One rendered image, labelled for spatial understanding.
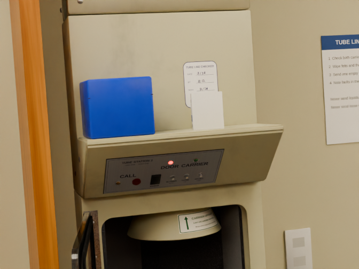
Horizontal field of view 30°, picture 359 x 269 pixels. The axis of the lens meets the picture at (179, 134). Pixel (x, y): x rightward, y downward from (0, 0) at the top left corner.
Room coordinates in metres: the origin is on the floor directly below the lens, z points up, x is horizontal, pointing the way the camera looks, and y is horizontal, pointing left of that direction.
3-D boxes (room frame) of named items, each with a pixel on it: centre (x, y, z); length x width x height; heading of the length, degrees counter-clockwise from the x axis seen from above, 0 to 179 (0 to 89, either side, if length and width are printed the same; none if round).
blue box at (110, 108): (1.06, 0.10, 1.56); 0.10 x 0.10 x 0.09; 15
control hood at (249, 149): (1.09, 0.00, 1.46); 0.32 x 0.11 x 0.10; 105
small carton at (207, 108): (1.10, -0.05, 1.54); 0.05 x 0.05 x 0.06; 0
